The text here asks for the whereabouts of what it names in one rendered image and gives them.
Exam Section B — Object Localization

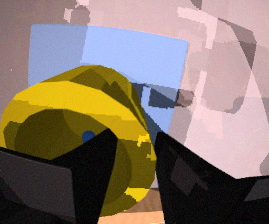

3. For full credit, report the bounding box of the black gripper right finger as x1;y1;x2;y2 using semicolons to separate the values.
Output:
154;131;269;224

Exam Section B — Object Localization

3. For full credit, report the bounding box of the blue marble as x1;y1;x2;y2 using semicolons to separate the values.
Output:
81;131;94;143

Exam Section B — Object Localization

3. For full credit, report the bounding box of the tan wooden curved bar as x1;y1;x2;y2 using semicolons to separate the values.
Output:
98;188;165;224

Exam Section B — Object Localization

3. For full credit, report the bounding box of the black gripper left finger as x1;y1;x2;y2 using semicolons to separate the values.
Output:
0;127;118;224

